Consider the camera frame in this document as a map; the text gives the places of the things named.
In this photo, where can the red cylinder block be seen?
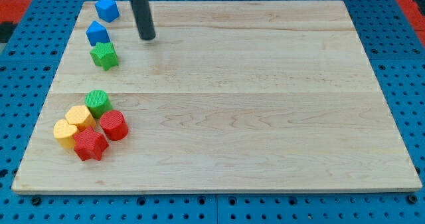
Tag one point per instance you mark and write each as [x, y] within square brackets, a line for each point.
[114, 125]

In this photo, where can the green cylinder block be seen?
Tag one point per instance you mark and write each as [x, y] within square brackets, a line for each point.
[98, 103]

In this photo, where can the light wooden board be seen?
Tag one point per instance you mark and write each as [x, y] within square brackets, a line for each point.
[230, 97]

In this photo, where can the green star block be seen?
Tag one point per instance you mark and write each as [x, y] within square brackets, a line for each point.
[104, 55]

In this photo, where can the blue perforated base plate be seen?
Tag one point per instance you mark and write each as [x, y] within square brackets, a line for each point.
[31, 58]

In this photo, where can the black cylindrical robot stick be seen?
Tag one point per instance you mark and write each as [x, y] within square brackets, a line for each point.
[143, 19]

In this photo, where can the blue pentagon block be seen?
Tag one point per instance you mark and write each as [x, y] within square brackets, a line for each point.
[97, 33]

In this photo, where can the red star block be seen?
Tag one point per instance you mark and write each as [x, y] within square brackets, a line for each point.
[90, 144]

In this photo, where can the blue cube block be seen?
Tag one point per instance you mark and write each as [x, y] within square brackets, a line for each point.
[107, 10]

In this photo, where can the yellow hexagon block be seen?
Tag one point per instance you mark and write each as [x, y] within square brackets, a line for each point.
[81, 117]

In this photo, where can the yellow heart block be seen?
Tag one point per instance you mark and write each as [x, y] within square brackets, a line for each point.
[64, 133]

